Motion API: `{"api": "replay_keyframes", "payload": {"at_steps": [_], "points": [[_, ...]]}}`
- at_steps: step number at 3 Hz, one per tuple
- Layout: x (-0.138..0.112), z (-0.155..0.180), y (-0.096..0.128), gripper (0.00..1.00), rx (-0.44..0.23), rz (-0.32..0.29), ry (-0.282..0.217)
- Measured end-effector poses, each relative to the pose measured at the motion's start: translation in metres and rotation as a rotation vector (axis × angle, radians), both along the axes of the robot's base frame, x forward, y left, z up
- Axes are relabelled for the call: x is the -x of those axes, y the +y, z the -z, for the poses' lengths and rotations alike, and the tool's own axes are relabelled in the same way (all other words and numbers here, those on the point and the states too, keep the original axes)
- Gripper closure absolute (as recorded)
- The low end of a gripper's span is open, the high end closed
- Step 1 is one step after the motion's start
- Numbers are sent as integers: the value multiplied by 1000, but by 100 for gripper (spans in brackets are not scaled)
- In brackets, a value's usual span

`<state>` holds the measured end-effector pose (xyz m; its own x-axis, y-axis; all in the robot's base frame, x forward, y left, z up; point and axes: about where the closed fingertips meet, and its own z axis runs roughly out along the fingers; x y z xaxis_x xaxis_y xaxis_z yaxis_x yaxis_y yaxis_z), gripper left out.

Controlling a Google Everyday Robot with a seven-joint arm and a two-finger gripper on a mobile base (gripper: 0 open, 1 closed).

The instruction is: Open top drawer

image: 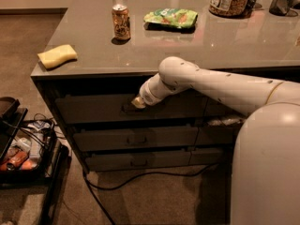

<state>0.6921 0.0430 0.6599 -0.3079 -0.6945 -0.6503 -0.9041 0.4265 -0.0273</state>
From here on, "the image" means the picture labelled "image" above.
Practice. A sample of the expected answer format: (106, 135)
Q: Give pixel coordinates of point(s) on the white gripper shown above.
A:
(146, 97)

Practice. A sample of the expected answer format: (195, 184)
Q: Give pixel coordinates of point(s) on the grey top drawer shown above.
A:
(118, 107)

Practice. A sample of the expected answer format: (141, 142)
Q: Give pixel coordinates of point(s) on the grey drawer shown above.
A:
(118, 107)
(165, 159)
(150, 137)

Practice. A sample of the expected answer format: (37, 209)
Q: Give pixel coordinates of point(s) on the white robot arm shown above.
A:
(266, 157)

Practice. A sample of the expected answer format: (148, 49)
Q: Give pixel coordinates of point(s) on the grey middle drawer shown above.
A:
(150, 137)

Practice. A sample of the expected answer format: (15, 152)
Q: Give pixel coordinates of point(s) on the grey bottom drawer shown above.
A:
(165, 159)

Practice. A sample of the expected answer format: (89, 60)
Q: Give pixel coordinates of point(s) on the grey counter cabinet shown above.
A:
(261, 44)

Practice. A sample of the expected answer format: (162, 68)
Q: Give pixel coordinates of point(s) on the orange soda can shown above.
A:
(121, 23)

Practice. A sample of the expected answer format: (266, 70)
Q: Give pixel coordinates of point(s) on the yellow sponge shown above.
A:
(57, 56)

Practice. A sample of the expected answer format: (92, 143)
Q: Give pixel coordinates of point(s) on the green chip bag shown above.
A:
(179, 18)

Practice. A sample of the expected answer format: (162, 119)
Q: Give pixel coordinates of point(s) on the black cart with clutter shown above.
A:
(33, 165)

